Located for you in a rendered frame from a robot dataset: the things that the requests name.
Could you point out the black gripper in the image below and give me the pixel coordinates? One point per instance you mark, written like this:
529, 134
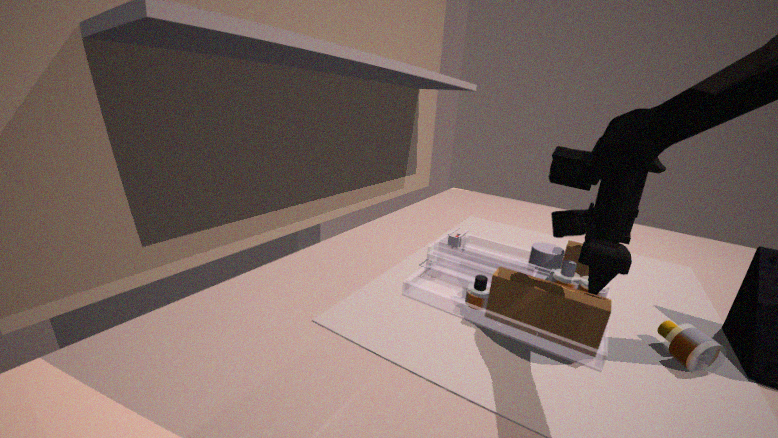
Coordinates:
604, 255

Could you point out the brown rectangular block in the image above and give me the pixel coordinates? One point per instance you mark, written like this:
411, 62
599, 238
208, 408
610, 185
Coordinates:
576, 315
572, 253
518, 296

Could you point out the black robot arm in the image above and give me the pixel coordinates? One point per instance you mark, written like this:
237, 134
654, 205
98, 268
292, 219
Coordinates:
632, 142

